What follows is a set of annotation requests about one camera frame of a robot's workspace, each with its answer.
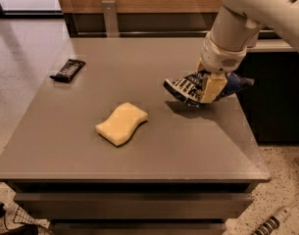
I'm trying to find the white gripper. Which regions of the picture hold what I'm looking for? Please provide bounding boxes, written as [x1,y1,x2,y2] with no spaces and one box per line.
[197,32,247,104]

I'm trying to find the blue Kettle chip bag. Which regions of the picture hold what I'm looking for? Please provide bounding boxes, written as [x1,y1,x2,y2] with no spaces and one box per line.
[163,70,254,107]

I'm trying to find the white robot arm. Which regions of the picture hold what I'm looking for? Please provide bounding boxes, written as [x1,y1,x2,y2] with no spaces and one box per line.
[198,0,299,103]

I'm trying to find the black rxbar chocolate bar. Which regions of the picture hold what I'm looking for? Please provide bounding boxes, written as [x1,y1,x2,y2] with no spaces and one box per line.
[50,59,85,83]

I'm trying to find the yellow sponge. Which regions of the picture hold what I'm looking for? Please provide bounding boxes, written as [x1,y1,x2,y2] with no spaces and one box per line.
[95,103,148,146]

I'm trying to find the grey drawer cabinet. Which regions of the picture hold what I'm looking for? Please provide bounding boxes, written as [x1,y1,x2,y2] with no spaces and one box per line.
[0,38,270,235]

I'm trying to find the white power strip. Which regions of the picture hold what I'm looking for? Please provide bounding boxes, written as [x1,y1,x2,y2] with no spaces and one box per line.
[251,200,299,235]

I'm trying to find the left metal bracket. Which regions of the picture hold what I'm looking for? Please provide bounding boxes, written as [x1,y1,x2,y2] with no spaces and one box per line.
[102,0,120,38]

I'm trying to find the black wire object on floor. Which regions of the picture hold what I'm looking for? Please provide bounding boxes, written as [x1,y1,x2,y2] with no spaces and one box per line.
[0,202,55,235]

